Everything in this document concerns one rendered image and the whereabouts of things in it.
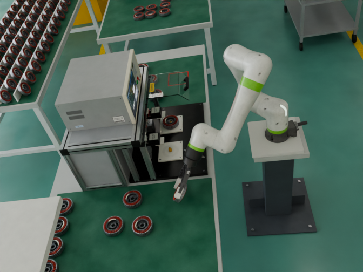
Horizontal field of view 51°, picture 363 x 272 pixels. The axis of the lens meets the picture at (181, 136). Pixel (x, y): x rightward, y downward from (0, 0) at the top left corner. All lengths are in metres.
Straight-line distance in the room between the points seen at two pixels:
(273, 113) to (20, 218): 1.40
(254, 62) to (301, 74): 2.26
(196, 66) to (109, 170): 1.24
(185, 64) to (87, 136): 1.26
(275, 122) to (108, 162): 0.97
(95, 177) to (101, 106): 0.46
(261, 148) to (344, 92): 1.79
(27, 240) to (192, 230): 0.81
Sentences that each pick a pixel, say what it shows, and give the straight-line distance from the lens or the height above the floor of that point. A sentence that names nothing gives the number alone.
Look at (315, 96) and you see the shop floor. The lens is 3.88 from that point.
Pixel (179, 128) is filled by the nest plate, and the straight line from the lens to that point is 2.50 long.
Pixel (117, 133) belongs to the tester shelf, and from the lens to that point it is 2.10.
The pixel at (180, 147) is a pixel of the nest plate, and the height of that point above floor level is 0.78.
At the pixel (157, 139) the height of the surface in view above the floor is 0.92.
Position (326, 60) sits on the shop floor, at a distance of 4.35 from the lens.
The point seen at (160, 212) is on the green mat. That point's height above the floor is 0.75.
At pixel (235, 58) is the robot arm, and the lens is 1.99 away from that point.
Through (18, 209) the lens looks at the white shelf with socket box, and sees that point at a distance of 1.86.
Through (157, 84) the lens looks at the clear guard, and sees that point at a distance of 2.43.
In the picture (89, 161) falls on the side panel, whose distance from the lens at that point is 2.20.
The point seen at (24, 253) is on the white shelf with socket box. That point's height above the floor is 1.21.
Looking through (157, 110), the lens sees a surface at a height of 0.92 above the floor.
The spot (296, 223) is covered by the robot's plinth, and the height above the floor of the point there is 0.02.
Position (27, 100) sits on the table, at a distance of 3.34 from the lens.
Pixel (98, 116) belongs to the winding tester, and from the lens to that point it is 2.12.
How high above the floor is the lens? 2.48
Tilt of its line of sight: 44 degrees down
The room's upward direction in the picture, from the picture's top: 13 degrees counter-clockwise
